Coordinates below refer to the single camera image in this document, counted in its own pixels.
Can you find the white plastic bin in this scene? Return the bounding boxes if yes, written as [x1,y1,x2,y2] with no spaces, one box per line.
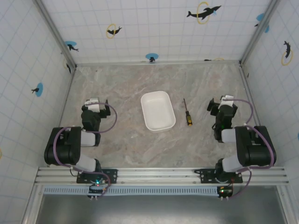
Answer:
[140,91,176,134]

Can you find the left controller board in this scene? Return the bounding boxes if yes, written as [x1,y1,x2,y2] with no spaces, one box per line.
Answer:
[87,182,106,199]

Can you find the controller board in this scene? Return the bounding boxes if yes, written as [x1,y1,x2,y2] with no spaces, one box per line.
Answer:
[87,182,106,199]
[216,185,234,201]

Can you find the right controller board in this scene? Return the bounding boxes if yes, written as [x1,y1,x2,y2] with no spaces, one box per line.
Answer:
[216,185,234,201]

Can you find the grey metal panel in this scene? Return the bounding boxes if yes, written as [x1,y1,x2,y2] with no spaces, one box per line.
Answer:
[35,194,288,224]

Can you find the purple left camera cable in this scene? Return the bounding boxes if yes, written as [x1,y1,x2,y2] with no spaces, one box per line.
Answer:
[97,102,118,134]

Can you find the purple camera cable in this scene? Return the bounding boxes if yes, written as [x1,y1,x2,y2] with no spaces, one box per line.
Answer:
[221,98,255,126]
[97,102,118,134]

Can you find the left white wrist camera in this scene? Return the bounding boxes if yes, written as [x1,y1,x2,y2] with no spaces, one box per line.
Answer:
[85,98,101,112]

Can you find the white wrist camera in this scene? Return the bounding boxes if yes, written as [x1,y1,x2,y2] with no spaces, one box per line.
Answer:
[85,98,101,112]
[220,94,235,107]

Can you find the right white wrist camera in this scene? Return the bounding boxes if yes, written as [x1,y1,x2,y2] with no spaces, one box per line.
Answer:
[220,94,235,107]

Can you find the black yellow handled screwdriver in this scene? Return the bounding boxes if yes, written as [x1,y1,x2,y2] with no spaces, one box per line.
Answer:
[183,98,193,127]

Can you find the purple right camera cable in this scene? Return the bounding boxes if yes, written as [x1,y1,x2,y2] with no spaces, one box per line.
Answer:
[221,98,255,126]

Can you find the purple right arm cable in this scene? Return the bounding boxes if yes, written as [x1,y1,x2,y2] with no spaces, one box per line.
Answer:
[228,125,275,200]

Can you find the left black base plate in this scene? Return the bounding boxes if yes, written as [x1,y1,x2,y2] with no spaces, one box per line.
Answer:
[76,168,118,184]

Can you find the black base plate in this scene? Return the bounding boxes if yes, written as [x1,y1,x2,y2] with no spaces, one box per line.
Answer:
[194,168,244,184]
[76,168,118,184]

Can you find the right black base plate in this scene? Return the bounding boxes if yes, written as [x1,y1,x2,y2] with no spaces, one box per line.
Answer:
[194,168,244,184]

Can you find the aluminium frame crossbar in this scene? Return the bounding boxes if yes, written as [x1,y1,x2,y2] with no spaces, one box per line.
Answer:
[75,59,242,67]

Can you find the small dolphin ring sticker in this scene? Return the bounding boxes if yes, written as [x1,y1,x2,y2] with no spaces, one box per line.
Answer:
[106,23,123,39]

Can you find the aluminium mounting rail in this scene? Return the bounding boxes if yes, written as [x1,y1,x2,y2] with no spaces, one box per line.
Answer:
[34,166,289,185]

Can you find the aluminium frame post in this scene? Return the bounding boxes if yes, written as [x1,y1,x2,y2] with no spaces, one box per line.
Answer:
[34,0,77,69]
[239,0,281,66]

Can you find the slotted grey cable duct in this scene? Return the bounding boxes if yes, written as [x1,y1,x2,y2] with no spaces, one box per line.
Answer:
[43,185,235,196]

